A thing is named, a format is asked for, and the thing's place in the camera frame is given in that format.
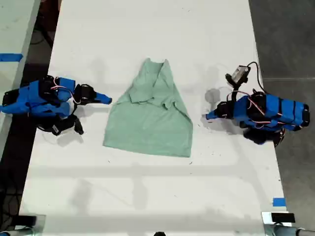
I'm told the black camera box white label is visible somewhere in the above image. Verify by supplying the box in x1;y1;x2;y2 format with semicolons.
48;119;75;137

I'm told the grey metal clamp plate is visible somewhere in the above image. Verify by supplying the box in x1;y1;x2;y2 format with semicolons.
13;214;47;236
261;211;297;236

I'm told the black camera cable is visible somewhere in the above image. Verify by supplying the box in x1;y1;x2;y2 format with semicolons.
247;61;266;95
36;124;53;134

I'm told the pale green T-shirt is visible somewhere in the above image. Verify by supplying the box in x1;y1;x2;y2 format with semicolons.
102;58;193;159

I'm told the black camera box silver face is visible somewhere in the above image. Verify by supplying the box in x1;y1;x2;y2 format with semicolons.
225;64;252;88

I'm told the small blue tape square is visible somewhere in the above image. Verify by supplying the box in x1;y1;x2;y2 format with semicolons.
272;197;287;207

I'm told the short black camera stalk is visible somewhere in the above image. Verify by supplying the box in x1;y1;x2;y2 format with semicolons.
230;85;242;100
73;116;85;136

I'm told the white side table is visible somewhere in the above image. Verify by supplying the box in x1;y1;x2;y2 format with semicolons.
0;0;42;159

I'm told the long blue tape strip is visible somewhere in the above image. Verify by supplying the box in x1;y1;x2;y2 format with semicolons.
0;53;24;62

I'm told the small black box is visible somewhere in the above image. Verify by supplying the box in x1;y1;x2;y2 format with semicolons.
270;212;296;224
17;214;38;227

